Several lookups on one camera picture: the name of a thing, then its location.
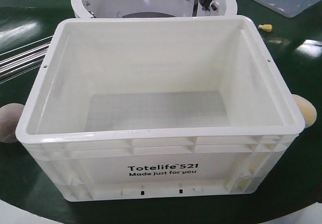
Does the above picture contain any white plastic Totelife tote box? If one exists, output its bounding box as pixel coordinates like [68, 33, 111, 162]
[16, 15, 305, 201]

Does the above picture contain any yellow plush ball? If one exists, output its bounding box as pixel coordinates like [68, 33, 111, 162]
[292, 94, 317, 128]

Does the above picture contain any pink plush ball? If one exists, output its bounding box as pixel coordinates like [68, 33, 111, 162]
[1, 103, 25, 143]

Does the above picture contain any white round cylindrical housing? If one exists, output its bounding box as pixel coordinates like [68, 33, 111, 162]
[70, 0, 237, 18]

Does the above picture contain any small yellow toy piece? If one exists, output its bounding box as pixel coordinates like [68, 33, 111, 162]
[258, 24, 273, 32]

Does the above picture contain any metal rods bundle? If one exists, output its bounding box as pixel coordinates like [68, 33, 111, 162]
[1, 35, 53, 84]

